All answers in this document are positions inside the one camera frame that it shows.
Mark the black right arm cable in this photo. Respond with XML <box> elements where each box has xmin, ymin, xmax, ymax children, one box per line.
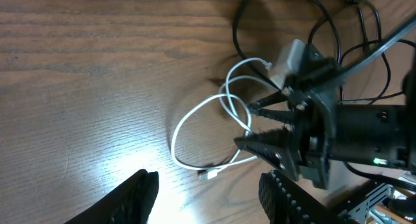
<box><xmin>337</xmin><ymin>12</ymin><xmax>416</xmax><ymax>192</ymax></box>

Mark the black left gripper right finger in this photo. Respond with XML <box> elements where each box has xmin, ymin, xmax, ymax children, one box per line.
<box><xmin>258</xmin><ymin>170</ymin><xmax>356</xmax><ymax>224</ymax></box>

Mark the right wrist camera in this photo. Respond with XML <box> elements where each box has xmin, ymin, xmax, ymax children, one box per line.
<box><xmin>268</xmin><ymin>39</ymin><xmax>306</xmax><ymax>90</ymax></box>

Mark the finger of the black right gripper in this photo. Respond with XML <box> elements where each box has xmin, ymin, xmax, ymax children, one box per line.
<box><xmin>234</xmin><ymin>128</ymin><xmax>304</xmax><ymax>181</ymax></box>
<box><xmin>246</xmin><ymin>90</ymin><xmax>296</xmax><ymax>125</ymax></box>

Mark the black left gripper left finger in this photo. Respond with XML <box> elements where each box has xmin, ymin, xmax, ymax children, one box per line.
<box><xmin>66</xmin><ymin>169</ymin><xmax>159</xmax><ymax>224</ymax></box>

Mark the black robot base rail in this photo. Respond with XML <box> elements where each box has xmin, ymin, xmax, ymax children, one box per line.
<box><xmin>330</xmin><ymin>180</ymin><xmax>393</xmax><ymax>223</ymax></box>

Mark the white usb cable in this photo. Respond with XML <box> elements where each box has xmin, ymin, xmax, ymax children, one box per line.
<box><xmin>170</xmin><ymin>56</ymin><xmax>280</xmax><ymax>181</ymax></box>

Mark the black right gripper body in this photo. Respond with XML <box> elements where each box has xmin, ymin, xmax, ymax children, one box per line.
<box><xmin>281</xmin><ymin>44</ymin><xmax>416</xmax><ymax>191</ymax></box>

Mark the black usb cable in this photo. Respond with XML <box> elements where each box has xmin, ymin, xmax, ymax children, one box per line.
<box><xmin>198</xmin><ymin>0</ymin><xmax>416</xmax><ymax>173</ymax></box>

